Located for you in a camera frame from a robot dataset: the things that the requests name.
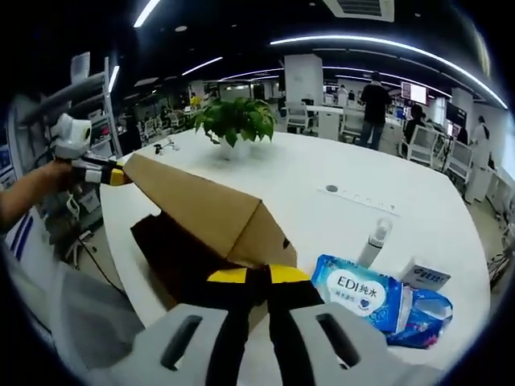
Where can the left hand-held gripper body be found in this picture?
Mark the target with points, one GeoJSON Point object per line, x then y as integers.
{"type": "Point", "coordinates": [72, 136]}

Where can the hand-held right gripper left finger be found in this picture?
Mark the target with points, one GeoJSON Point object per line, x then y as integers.
{"type": "Point", "coordinates": [229, 329]}

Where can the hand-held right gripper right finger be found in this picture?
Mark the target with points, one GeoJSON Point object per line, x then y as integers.
{"type": "Point", "coordinates": [289, 321]}

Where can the blue wet wipes soft packet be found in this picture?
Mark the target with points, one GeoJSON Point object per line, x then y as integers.
{"type": "Point", "coordinates": [354, 293]}

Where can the brown cardboard shoe box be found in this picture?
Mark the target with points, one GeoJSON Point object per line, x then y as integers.
{"type": "Point", "coordinates": [201, 209]}

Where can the person's left hand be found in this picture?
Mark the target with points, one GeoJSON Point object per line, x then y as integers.
{"type": "Point", "coordinates": [64, 175]}

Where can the metal shelf rack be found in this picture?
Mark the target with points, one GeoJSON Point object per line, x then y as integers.
{"type": "Point", "coordinates": [96, 100]}

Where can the small white black gadget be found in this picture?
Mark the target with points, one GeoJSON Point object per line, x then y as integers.
{"type": "Point", "coordinates": [165, 145]}

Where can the white spray bottle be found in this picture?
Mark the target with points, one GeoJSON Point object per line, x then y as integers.
{"type": "Point", "coordinates": [374, 245]}

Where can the potted green plant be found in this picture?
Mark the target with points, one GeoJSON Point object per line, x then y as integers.
{"type": "Point", "coordinates": [237, 120]}

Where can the blue plastic tissue packet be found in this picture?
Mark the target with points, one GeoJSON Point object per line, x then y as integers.
{"type": "Point", "coordinates": [426, 317]}

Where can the short ceiling light strip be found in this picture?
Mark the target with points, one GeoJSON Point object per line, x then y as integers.
{"type": "Point", "coordinates": [203, 65]}

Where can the white table socket panel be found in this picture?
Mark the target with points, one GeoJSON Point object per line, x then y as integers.
{"type": "Point", "coordinates": [362, 200]}

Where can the person's grey clothing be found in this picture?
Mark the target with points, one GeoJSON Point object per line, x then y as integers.
{"type": "Point", "coordinates": [72, 313]}

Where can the small white blue carton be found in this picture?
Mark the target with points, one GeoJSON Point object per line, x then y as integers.
{"type": "Point", "coordinates": [426, 275]}

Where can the white office chair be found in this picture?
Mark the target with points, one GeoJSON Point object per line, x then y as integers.
{"type": "Point", "coordinates": [459, 161]}
{"type": "Point", "coordinates": [301, 116]}
{"type": "Point", "coordinates": [422, 142]}

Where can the pink lit screen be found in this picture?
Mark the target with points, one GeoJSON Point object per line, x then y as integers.
{"type": "Point", "coordinates": [414, 92]}

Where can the black monitor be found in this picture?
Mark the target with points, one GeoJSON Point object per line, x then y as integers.
{"type": "Point", "coordinates": [456, 112]}

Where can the long curved ceiling light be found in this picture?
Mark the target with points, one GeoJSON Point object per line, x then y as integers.
{"type": "Point", "coordinates": [382, 46]}

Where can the ceiling air conditioner vent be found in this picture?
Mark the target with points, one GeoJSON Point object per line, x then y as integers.
{"type": "Point", "coordinates": [358, 9]}

